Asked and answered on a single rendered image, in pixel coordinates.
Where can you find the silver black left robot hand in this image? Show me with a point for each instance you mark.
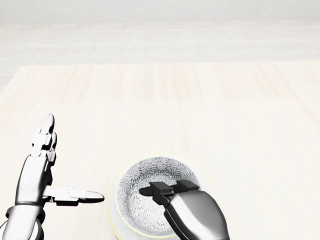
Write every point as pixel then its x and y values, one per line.
pixel 31 175

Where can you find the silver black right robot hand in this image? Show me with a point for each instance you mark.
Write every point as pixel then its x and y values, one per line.
pixel 195 215

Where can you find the patterned black white bowl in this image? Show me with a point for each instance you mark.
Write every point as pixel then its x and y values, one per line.
pixel 140 187

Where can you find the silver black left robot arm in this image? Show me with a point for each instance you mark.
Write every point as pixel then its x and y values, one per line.
pixel 22 222

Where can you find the white plate with yellow rim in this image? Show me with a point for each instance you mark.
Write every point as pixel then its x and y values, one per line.
pixel 113 200

